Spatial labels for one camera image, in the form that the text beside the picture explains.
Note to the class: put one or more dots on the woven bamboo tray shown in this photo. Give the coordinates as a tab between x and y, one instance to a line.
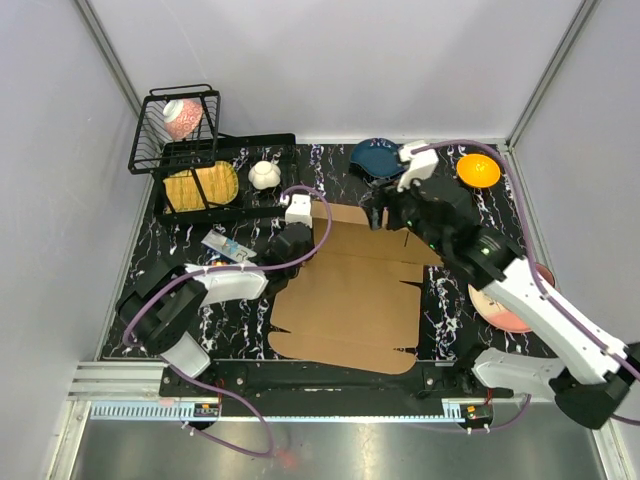
201	188

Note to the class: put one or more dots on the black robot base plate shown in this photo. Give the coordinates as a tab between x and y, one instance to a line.
425	381

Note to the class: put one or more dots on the white flower-shaped cup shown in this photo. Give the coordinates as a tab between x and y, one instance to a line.
264	175

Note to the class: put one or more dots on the orange round bowl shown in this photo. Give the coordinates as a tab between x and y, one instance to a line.
478	171

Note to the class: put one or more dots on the aluminium front rail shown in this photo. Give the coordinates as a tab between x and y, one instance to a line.
151	391

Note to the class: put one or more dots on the white floral plate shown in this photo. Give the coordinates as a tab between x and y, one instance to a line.
483	304

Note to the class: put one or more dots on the black wire dish rack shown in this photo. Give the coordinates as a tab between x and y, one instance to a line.
155	153

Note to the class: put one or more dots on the dark blue leaf dish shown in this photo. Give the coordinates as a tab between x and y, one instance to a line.
376	158

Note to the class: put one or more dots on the pink patterned ceramic bowl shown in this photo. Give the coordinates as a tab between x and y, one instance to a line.
181	117

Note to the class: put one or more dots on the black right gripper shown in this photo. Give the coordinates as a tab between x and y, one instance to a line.
387	196

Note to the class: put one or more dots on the blue white small carton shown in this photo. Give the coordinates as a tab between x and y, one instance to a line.
240	254

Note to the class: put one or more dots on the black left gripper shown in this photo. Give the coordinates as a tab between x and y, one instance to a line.
310	246

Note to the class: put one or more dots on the silver blue toothpaste tube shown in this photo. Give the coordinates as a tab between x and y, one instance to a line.
220	243

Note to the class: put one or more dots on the brown cardboard box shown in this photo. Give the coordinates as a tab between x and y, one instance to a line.
357	302

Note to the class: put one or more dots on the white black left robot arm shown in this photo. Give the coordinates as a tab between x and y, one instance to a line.
159	309

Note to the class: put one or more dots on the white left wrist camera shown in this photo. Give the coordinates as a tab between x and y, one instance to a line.
298	209

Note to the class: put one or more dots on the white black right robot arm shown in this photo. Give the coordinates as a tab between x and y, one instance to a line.
592	371

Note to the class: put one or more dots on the dark red cup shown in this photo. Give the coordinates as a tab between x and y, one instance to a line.
545	274

